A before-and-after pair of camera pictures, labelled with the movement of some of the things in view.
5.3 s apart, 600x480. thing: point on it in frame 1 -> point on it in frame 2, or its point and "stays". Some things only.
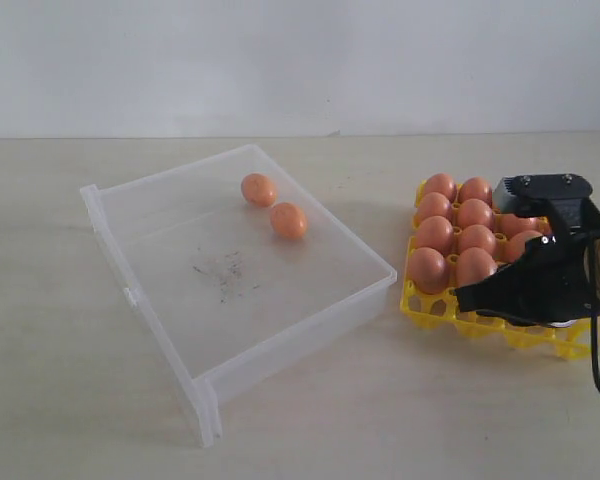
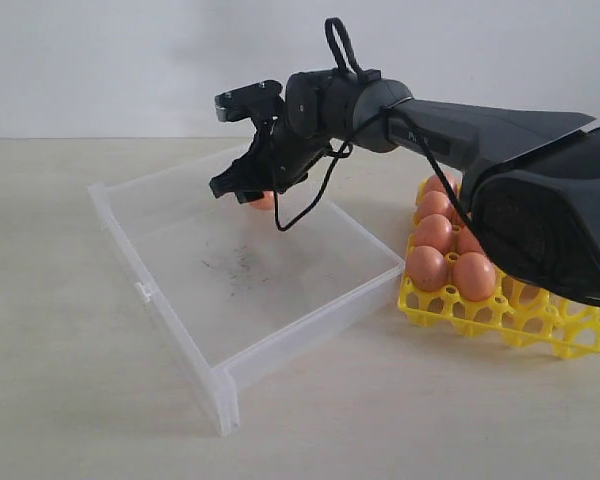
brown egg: [473, 264] stays
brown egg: [435, 232] stays
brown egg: [429, 270] stays
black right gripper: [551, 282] -> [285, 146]
